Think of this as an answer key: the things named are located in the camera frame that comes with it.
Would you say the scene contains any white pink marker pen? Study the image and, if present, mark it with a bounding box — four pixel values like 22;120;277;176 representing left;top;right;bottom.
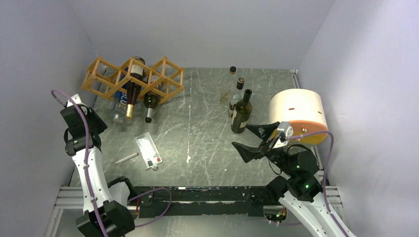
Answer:
116;152;139;164

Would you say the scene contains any dark bottle silver cap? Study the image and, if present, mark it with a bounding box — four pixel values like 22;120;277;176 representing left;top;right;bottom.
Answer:
143;91;160;123

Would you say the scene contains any wooden wine rack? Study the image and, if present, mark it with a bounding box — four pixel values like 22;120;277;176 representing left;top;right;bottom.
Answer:
81;57;185;105

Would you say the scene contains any red wine bottle gold cap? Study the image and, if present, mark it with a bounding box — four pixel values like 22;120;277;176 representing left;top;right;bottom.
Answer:
126;64;145;119

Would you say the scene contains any cream orange cylindrical drawer box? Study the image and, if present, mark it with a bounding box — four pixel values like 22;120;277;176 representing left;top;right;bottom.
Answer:
268;88;328;136

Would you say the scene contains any dark green wine bottle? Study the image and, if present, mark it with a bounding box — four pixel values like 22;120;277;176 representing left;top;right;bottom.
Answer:
231;89;252;134

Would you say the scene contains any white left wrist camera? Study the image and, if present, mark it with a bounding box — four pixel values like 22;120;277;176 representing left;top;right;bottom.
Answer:
66;94;83;107

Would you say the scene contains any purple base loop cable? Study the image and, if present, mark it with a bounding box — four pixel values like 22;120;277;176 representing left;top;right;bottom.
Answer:
127;187;172;229

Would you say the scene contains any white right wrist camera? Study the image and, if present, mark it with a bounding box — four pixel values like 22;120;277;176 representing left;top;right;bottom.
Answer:
276;121;293;143

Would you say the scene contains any clear plastic blister package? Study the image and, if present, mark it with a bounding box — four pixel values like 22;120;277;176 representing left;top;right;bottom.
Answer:
134;132;163;171

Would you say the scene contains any clear round glass bottle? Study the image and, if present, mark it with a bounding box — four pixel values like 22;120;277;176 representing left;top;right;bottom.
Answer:
219;66;237;106

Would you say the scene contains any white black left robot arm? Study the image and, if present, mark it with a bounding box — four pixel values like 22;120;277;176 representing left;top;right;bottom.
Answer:
60;94;137;237

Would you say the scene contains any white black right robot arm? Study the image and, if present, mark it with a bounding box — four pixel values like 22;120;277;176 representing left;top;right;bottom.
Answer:
232;121;354;237

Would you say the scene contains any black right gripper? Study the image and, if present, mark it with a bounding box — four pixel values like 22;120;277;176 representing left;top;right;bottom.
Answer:
232;121;295;176

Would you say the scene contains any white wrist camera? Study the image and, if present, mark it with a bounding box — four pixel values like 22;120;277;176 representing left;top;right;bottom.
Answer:
276;121;293;143
66;94;83;107

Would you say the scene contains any clear whisky bottle black label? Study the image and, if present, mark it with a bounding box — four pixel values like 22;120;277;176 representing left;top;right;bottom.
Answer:
228;78;245;117

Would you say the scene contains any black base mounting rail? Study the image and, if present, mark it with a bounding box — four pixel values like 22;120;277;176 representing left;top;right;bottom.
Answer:
128;185;289;223

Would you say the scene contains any blue labelled clear bottle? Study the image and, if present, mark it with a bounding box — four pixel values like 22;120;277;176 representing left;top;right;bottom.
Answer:
111;73;129;123

